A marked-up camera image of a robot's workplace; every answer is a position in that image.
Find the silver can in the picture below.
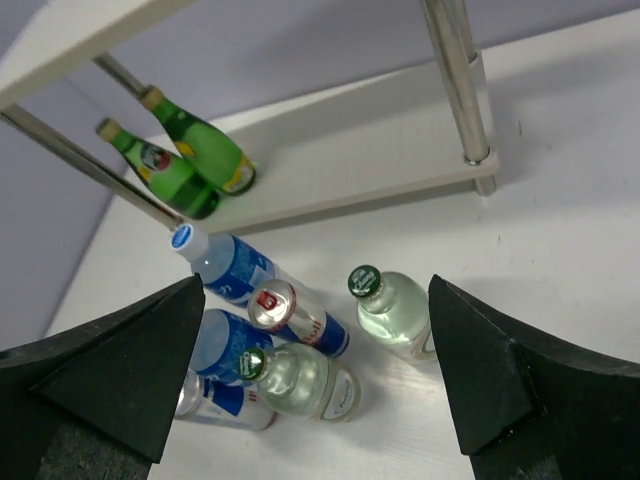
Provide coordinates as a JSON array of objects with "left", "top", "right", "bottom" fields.
[{"left": 174, "top": 370, "right": 277, "bottom": 432}]

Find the clear glass bottle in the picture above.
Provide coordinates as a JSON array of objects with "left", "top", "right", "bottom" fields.
[
  {"left": 237, "top": 343, "right": 361, "bottom": 423},
  {"left": 347, "top": 265, "right": 436, "bottom": 364}
]

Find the water bottle blue label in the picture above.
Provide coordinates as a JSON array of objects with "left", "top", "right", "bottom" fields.
[
  {"left": 170, "top": 223, "right": 315, "bottom": 308},
  {"left": 189, "top": 309, "right": 274, "bottom": 388}
]

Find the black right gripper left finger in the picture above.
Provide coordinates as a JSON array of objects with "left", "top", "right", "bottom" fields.
[{"left": 1, "top": 275, "right": 205, "bottom": 479}]

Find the green bottle red label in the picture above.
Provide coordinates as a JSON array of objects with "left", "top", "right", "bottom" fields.
[{"left": 95, "top": 117, "right": 220, "bottom": 220}]

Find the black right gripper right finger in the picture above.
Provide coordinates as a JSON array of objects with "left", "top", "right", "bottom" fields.
[{"left": 428, "top": 275, "right": 639, "bottom": 479}]

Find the green bottle yellow label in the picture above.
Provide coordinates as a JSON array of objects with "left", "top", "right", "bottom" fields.
[{"left": 138, "top": 85, "right": 256, "bottom": 196}]

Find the red bull can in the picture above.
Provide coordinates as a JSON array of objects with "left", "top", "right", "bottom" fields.
[{"left": 247, "top": 278, "right": 350, "bottom": 357}]

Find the white two-tier shelf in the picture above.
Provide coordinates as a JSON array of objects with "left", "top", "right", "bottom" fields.
[{"left": 1, "top": 1, "right": 499, "bottom": 232}]

